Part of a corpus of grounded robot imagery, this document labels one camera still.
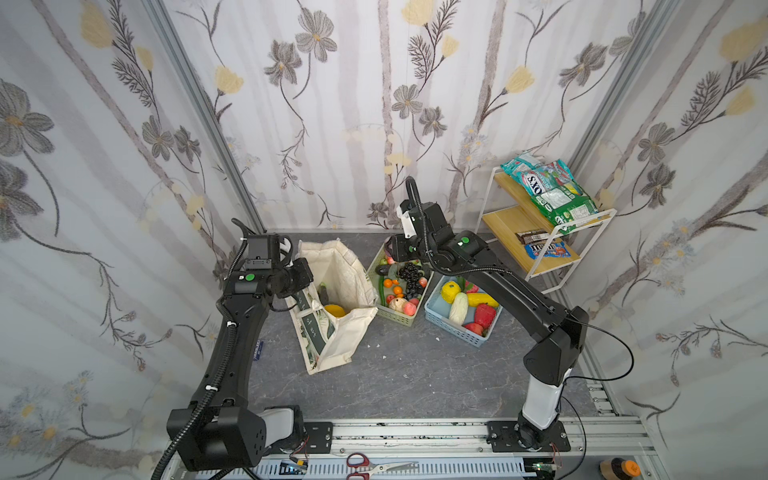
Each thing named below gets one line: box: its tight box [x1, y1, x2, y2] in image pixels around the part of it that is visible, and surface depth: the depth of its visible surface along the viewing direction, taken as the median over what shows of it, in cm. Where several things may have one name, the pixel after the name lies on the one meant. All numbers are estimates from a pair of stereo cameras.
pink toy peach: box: [404, 302, 417, 317], surface depth 90 cm
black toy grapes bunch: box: [398, 262, 423, 299], surface depth 99 cm
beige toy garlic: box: [389, 297, 406, 312], surface depth 92 cm
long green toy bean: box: [379, 275, 386, 306], surface depth 104 cm
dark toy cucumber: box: [317, 282, 329, 306], surface depth 97 cm
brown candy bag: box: [515, 231, 551, 244], surface depth 97 cm
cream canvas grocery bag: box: [285, 238, 378, 375], surface depth 84 cm
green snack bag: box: [500, 153, 599, 234], surface depth 81 cm
